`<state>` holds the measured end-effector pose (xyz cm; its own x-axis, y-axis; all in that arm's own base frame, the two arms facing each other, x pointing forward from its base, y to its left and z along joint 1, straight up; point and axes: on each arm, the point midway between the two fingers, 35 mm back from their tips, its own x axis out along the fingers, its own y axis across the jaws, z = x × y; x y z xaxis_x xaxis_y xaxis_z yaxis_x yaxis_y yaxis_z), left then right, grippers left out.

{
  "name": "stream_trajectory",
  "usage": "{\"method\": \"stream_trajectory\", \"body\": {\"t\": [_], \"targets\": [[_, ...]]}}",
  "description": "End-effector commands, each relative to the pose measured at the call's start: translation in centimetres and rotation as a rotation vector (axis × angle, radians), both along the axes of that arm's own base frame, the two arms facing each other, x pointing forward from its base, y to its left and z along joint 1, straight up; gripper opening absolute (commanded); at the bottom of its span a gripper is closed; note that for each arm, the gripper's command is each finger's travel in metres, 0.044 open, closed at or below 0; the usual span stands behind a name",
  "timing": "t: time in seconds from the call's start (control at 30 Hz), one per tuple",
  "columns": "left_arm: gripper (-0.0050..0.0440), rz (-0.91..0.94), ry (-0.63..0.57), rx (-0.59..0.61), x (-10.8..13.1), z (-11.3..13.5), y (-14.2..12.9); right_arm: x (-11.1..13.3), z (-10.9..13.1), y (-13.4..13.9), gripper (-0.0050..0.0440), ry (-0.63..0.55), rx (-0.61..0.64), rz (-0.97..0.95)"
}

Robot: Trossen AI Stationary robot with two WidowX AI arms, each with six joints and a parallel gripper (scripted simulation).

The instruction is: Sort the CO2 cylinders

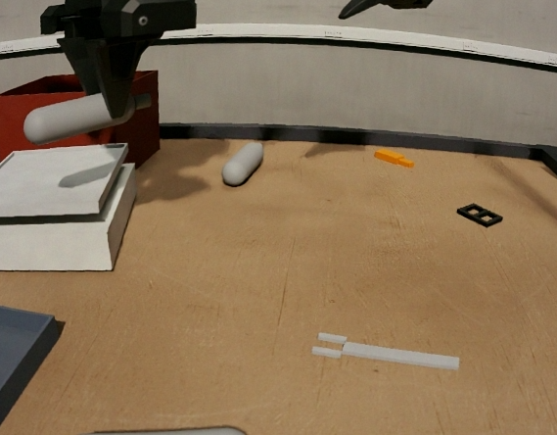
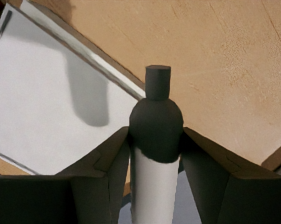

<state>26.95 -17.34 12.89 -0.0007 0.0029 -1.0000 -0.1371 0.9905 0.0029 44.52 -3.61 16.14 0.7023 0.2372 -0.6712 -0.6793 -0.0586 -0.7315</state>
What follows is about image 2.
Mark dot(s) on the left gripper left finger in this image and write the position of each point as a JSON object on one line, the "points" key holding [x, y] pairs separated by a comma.
{"points": [[89, 191]]}

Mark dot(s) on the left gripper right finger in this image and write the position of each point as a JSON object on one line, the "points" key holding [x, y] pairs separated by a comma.
{"points": [[227, 188]]}

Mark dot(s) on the white digital weighing scale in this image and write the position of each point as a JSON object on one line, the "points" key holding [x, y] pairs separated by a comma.
{"points": [[60, 95]]}

